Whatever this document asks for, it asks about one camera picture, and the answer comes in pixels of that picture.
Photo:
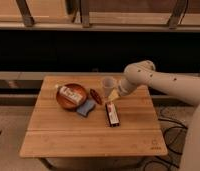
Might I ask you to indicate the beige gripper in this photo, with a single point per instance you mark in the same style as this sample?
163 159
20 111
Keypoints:
113 95

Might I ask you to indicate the dark red pepper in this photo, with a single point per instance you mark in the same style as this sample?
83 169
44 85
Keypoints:
96 96

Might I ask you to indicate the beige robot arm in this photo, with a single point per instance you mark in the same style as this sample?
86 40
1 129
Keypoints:
183 87

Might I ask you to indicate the white ceramic cup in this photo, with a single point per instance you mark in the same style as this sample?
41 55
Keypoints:
108 84

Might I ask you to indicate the black red candy bar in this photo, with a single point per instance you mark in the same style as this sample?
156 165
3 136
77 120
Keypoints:
112 114

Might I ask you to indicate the blue sponge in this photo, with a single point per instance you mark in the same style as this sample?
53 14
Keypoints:
85 108

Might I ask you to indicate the wooden table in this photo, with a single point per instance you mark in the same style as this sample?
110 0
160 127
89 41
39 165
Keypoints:
55 132

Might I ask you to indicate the brown wooden bowl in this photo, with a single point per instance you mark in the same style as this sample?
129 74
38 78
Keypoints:
66 104

